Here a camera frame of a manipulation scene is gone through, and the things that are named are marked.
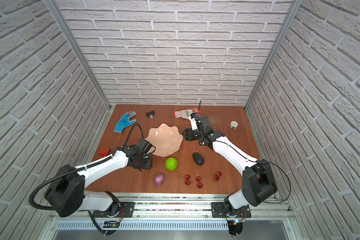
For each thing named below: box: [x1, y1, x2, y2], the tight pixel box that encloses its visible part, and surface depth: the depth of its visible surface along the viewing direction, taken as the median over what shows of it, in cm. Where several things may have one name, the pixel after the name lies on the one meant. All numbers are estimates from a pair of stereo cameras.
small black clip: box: [144, 110, 155, 120], surface depth 116 cm
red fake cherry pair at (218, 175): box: [213, 171, 222, 181], surface depth 87 cm
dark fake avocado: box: [192, 152, 205, 166], surface depth 89 cm
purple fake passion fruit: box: [154, 173, 165, 186], surface depth 81 cm
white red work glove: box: [174, 107, 202, 119], surface depth 116 cm
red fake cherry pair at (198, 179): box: [195, 176, 204, 189], surface depth 84 cm
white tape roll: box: [229, 120, 239, 130], surface depth 109 cm
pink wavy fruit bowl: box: [145, 123, 184, 157], surface depth 100 cm
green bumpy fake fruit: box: [165, 157, 179, 171], surface depth 85 cm
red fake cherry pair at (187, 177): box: [179, 173, 191, 186], surface depth 85 cm
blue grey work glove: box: [113, 111, 137, 134], surface depth 112 cm
